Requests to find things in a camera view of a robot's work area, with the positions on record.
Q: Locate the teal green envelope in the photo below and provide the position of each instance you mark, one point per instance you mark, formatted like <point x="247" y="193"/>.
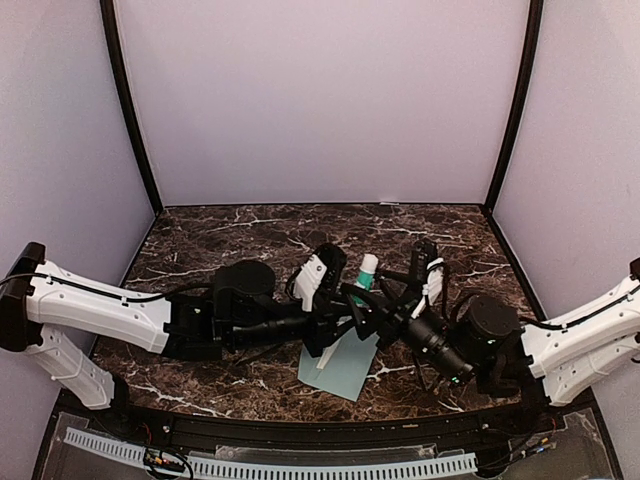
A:
<point x="345" y="374"/>

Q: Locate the beige ornate letter paper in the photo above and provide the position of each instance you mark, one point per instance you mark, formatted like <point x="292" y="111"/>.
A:
<point x="325" y="358"/>

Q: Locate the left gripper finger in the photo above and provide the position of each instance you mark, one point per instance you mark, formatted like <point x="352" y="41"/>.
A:
<point x="358" y="296"/>
<point x="366" y="324"/>

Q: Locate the left black frame post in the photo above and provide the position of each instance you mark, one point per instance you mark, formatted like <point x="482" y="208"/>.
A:
<point x="127" y="107"/>

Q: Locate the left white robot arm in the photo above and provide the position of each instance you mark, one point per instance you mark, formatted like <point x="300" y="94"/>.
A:
<point x="199" y="322"/>

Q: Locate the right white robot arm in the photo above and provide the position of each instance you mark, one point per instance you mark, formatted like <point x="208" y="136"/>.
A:
<point x="487" y="341"/>

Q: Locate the right black frame post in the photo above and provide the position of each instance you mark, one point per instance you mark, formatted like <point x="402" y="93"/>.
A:
<point x="525" y="70"/>

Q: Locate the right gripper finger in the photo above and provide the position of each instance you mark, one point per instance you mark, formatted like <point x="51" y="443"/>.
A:
<point x="385" y="275"/>
<point x="362" y="308"/>

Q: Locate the green white glue stick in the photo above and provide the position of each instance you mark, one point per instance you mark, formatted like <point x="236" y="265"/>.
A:
<point x="367" y="271"/>

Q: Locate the black front table rail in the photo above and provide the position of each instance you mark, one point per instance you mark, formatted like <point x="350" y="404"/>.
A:
<point x="480" y="428"/>

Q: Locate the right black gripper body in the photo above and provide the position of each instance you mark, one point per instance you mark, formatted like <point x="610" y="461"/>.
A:
<point x="392" y="330"/>

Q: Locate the grey slotted cable duct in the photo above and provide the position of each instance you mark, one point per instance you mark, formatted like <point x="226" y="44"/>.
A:
<point x="245" y="463"/>

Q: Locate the black frame post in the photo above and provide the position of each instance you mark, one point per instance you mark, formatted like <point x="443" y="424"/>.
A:
<point x="525" y="70"/>
<point x="127" y="107"/>

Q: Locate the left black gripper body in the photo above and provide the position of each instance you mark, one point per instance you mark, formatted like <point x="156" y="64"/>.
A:
<point x="325" y="316"/>

